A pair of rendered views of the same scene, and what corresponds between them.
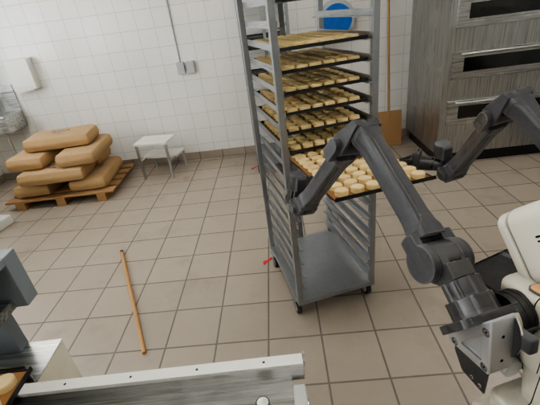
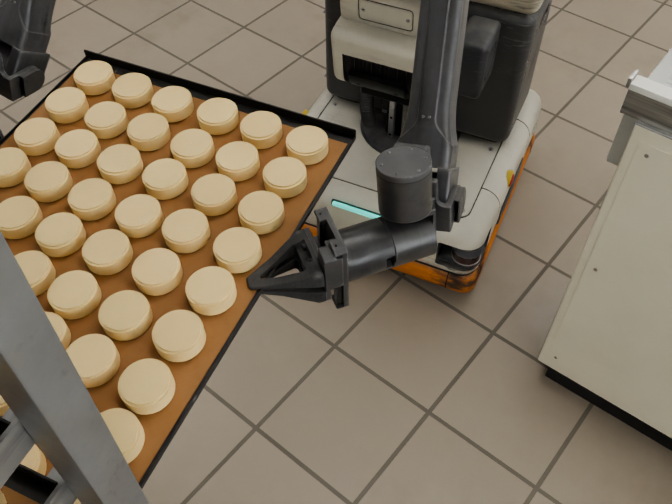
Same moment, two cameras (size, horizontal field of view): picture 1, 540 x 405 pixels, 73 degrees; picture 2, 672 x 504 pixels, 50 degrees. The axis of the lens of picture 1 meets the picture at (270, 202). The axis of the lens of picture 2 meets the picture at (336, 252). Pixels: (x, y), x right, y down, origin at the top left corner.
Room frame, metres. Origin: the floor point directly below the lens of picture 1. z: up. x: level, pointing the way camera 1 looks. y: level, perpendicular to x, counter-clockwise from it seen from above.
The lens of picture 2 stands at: (1.67, 0.15, 1.63)
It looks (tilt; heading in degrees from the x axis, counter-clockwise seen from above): 51 degrees down; 216
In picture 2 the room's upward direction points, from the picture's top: straight up
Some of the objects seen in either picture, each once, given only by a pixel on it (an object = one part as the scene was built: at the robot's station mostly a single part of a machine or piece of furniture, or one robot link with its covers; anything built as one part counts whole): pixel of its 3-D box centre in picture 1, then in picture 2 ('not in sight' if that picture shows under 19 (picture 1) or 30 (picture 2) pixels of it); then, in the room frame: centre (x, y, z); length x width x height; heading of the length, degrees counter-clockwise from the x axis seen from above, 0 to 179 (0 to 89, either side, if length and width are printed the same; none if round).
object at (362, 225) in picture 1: (343, 206); not in sight; (1.99, -0.45, 0.51); 0.64 x 0.03 x 0.03; 12
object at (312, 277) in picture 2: not in sight; (291, 278); (1.32, -0.17, 1.01); 0.09 x 0.07 x 0.07; 147
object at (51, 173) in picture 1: (57, 171); not in sight; (3.88, 2.28, 0.34); 0.72 x 0.42 x 0.15; 91
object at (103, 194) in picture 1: (75, 186); not in sight; (4.09, 2.26, 0.06); 1.20 x 0.80 x 0.11; 89
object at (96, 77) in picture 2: (418, 174); (94, 77); (1.23, -0.56, 1.04); 0.05 x 0.05 x 0.02
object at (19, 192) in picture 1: (47, 178); not in sight; (4.10, 2.56, 0.19); 0.72 x 0.42 x 0.15; 179
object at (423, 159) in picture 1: (424, 162); not in sight; (1.37, -0.65, 1.02); 0.07 x 0.07 x 0.10; 57
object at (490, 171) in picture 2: not in sight; (407, 157); (0.28, -0.60, 0.16); 0.67 x 0.64 x 0.25; 12
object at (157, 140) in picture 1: (161, 155); not in sight; (4.30, 1.24, 0.23); 0.44 x 0.44 x 0.46; 79
